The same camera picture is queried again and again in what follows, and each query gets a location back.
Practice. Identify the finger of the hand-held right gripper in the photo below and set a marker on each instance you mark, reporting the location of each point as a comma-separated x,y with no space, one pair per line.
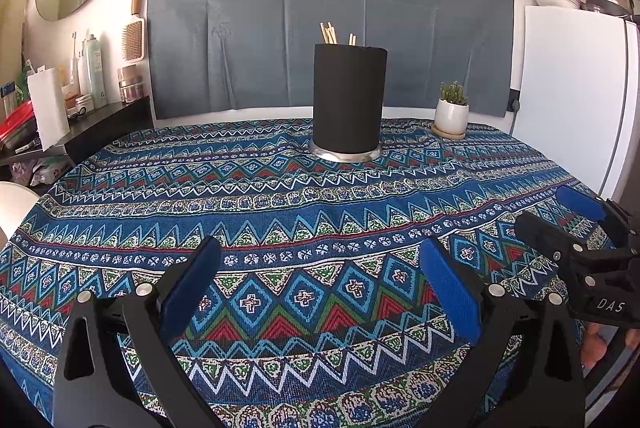
580,203
540,228

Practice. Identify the white bowl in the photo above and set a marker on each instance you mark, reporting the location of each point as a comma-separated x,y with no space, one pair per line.
557,0

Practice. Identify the white refrigerator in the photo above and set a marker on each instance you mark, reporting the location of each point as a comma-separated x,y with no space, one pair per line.
565,83

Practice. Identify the black side table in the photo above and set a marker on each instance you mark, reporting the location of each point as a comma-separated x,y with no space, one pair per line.
110,123

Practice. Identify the white paper towel roll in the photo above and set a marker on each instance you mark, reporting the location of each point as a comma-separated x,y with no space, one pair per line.
49,111

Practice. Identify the wall socket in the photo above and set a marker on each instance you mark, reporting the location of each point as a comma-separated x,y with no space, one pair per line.
514,101

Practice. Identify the bunch of wooden chopsticks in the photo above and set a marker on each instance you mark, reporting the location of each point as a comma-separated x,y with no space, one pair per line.
328,34

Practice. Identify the wooden saucer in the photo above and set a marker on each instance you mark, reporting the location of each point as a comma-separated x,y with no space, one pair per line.
448,136

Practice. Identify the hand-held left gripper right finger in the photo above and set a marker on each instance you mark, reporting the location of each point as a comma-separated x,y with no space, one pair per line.
452,290

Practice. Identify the white electric toothbrush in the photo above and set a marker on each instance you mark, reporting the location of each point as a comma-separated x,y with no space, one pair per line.
75,63

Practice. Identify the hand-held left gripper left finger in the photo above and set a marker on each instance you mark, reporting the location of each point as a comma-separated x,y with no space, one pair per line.
192,288

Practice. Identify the black utensil holder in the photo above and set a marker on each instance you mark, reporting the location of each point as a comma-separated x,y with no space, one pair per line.
349,103

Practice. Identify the small toy car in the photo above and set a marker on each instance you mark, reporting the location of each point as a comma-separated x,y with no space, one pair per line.
81,105

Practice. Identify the person's right hand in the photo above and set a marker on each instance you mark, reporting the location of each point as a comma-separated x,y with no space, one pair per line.
596,345

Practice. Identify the white chair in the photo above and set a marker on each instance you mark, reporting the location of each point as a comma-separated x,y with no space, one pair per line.
15,213

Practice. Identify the plastic bag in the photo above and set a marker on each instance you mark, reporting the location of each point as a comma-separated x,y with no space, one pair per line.
42,171

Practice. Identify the blue patterned tablecloth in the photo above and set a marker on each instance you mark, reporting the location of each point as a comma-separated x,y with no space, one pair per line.
300,208

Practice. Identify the succulent in white pot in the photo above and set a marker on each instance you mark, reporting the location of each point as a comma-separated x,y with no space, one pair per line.
451,113

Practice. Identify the wooden hairbrush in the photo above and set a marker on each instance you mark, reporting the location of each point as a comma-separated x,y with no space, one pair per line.
133,38

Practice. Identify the grey spray bottle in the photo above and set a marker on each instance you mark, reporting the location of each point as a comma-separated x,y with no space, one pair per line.
95,73

